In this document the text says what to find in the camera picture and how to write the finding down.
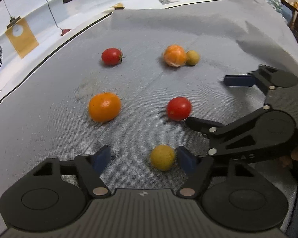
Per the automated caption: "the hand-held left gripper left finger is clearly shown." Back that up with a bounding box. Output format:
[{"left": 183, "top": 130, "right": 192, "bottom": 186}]
[{"left": 32, "top": 144, "right": 112, "bottom": 200}]

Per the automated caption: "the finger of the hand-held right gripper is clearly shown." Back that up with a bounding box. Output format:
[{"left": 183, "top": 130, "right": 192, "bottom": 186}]
[
  {"left": 224, "top": 64, "right": 276, "bottom": 97},
  {"left": 185, "top": 105, "right": 271, "bottom": 156}
]

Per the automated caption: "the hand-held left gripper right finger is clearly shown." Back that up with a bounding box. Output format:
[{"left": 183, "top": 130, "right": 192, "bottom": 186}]
[{"left": 176, "top": 146, "right": 259, "bottom": 200}]

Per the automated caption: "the small green fruit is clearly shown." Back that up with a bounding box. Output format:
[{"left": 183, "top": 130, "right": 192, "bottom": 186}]
[
  {"left": 186, "top": 50, "right": 200, "bottom": 66},
  {"left": 150, "top": 145, "right": 176, "bottom": 171}
]

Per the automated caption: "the red cherry tomato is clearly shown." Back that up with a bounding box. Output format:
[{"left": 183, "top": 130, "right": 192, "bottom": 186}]
[{"left": 167, "top": 97, "right": 192, "bottom": 122}]

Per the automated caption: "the peeled small orange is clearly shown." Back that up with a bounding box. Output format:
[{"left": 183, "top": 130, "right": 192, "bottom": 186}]
[{"left": 163, "top": 45, "right": 188, "bottom": 67}]

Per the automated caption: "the cherry tomato with stem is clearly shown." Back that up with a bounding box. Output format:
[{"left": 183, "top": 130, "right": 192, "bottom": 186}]
[{"left": 101, "top": 48, "right": 126, "bottom": 66}]

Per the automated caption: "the grey bed cover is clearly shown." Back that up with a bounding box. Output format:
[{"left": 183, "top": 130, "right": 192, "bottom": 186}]
[{"left": 0, "top": 0, "right": 298, "bottom": 238}]

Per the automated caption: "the white deer-print cloth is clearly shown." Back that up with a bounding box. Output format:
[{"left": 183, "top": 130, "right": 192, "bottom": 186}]
[{"left": 0, "top": 0, "right": 235, "bottom": 119}]

